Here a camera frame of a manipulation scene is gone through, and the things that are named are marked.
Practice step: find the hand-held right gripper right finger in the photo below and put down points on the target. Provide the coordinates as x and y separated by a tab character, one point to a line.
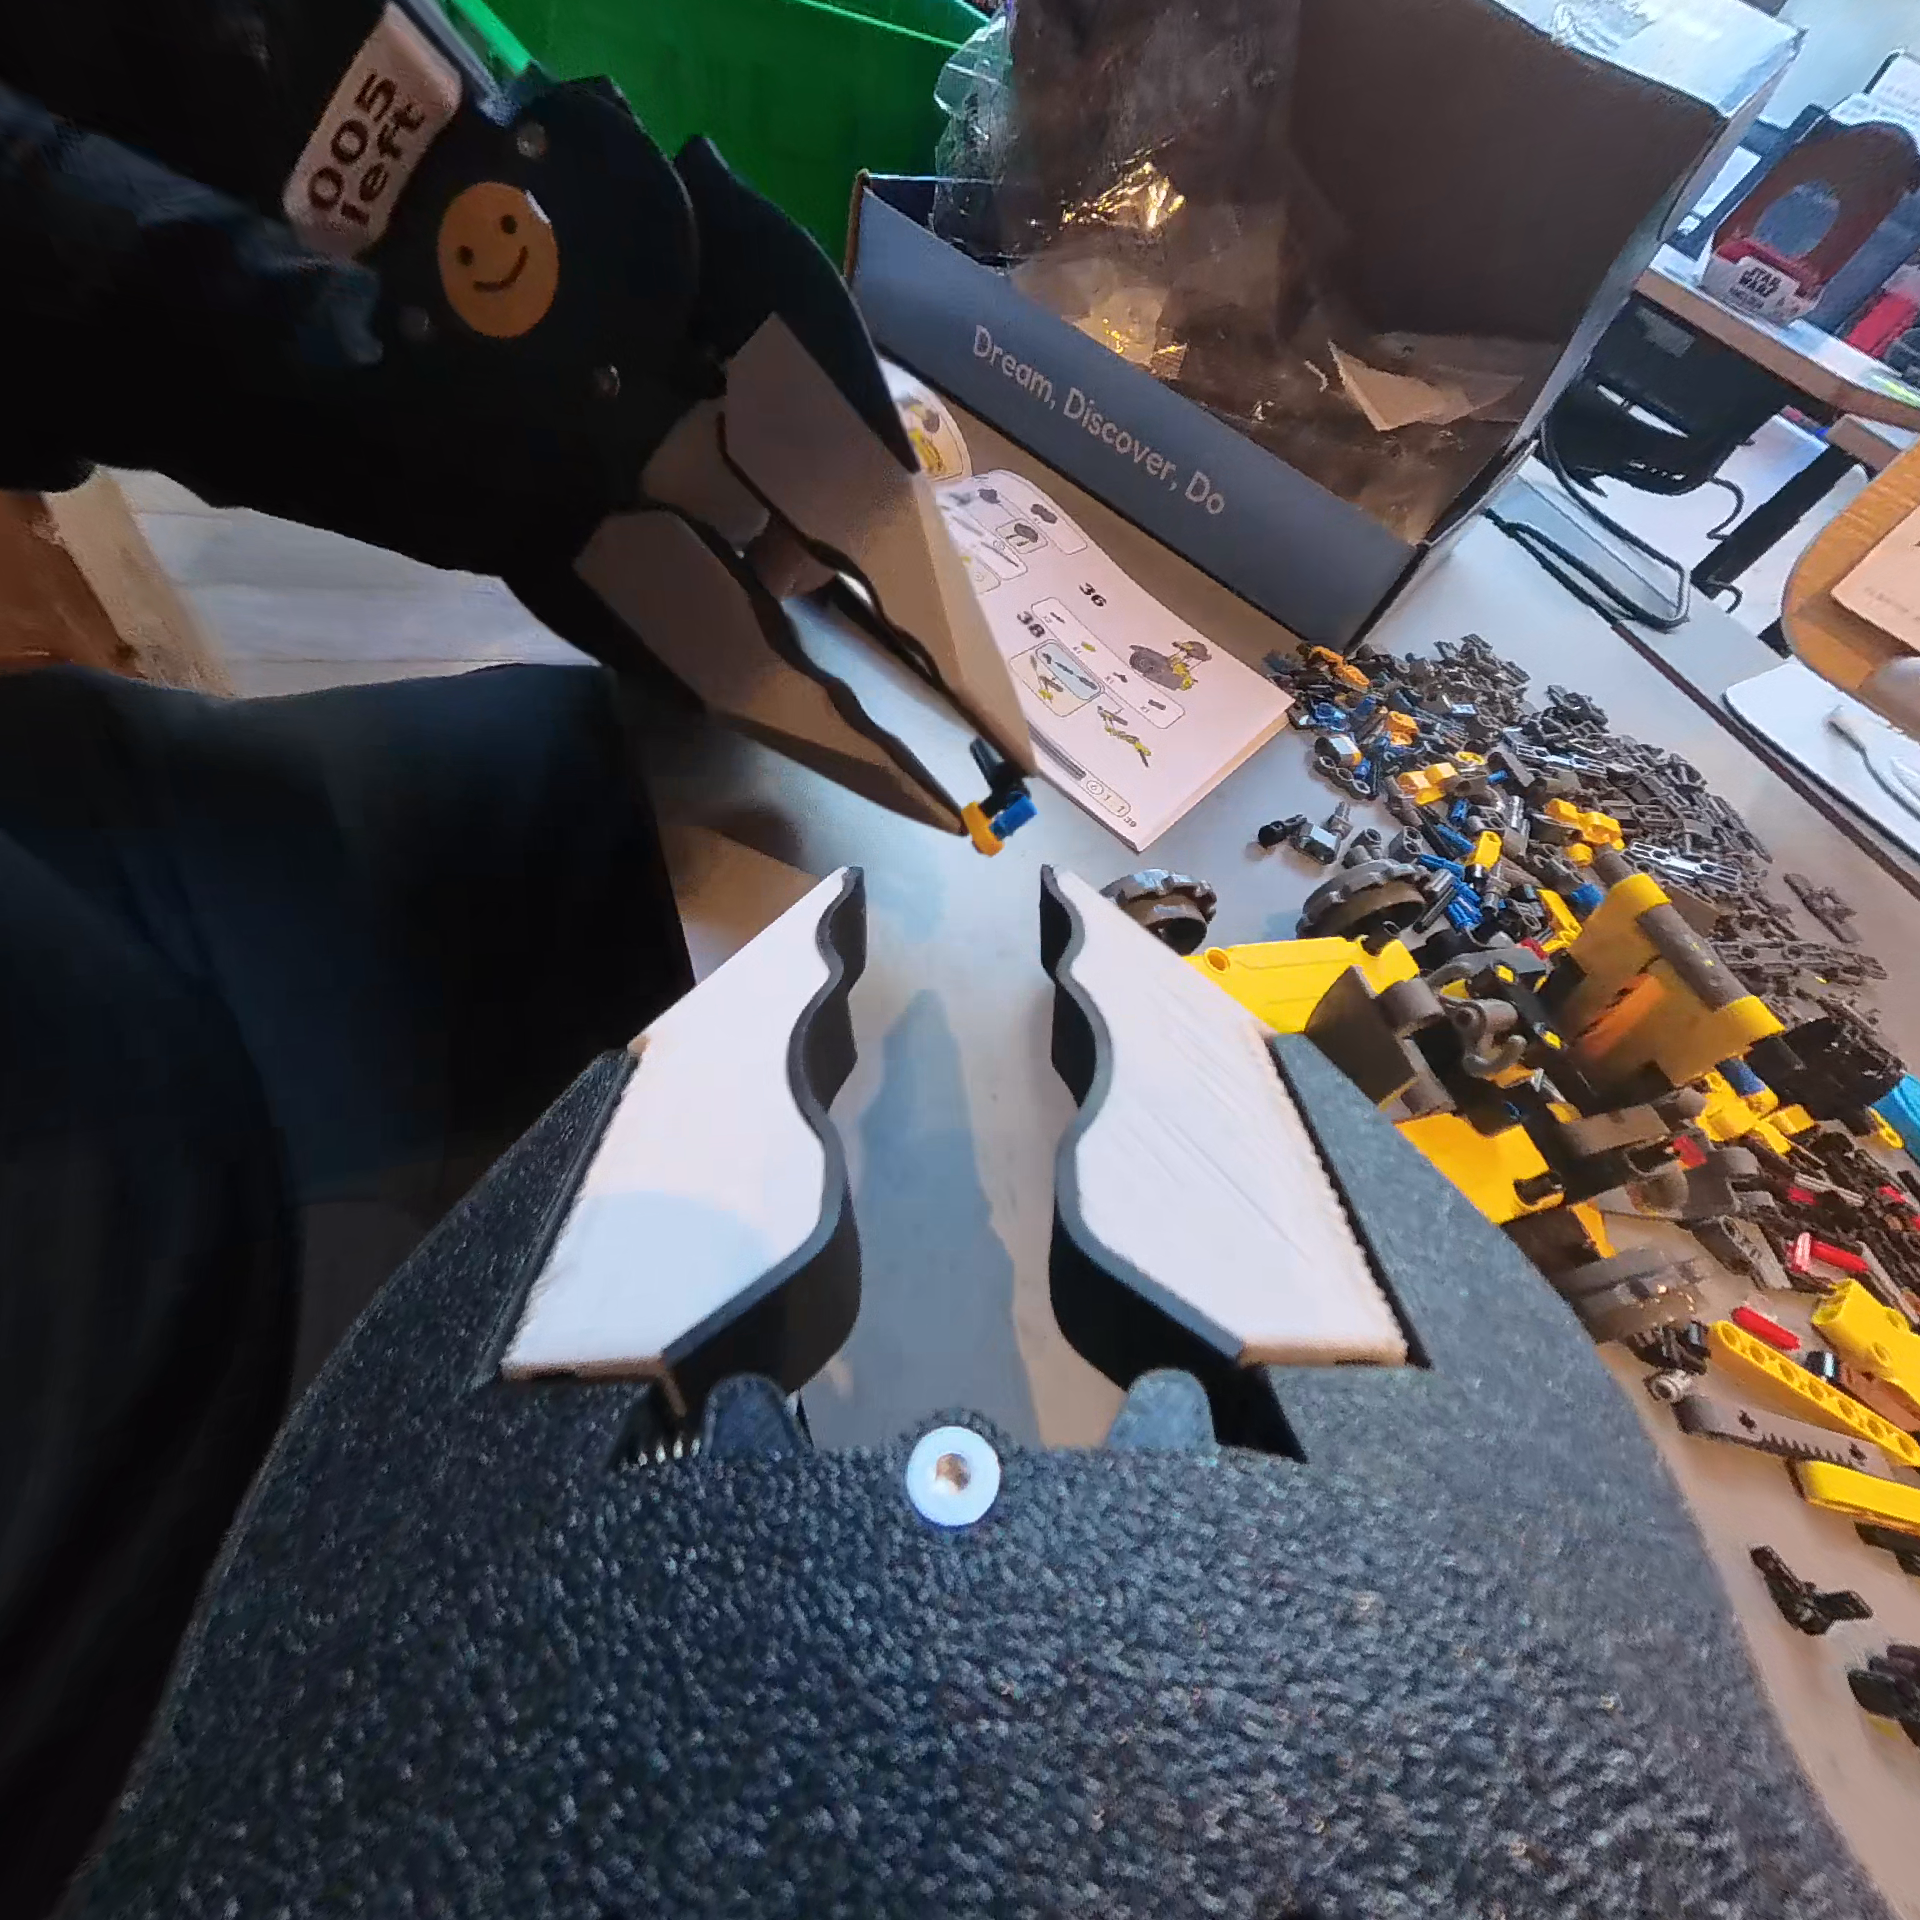
1215	1200

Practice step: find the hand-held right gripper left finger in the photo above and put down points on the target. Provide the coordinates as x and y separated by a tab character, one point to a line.
705	1184

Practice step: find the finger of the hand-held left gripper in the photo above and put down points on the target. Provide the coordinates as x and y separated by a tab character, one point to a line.
705	630
841	464

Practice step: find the grey sleeve with black pin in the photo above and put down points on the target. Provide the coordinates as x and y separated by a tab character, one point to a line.
994	763

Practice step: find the instruction booklet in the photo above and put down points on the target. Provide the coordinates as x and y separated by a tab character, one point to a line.
1142	704

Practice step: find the person's left forearm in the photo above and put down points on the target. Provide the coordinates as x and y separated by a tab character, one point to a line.
121	301

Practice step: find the grey desk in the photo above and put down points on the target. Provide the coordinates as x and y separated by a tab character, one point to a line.
962	931

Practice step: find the green storage bin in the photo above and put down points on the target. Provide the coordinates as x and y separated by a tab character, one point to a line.
750	89

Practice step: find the dark cardboard box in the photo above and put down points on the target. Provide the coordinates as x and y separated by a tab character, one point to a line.
1125	436

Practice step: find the person's grey trouser leg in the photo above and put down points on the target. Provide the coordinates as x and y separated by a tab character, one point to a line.
495	840

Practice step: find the crumpled plastic bag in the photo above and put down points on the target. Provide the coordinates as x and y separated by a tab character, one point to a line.
1201	270

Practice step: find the yellow black brick vehicle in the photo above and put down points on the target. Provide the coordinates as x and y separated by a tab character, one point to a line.
1621	990

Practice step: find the pile of small dark connectors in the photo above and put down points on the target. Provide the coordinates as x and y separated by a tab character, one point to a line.
1621	780

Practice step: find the blue curved brick panel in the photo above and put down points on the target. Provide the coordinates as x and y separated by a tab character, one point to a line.
1902	1115

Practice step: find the white flat device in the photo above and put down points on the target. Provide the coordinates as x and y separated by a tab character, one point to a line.
1830	751

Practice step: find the round wooden table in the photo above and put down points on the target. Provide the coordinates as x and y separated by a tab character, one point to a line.
1822	630

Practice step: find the red toy box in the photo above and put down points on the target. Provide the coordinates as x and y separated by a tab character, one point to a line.
1786	224

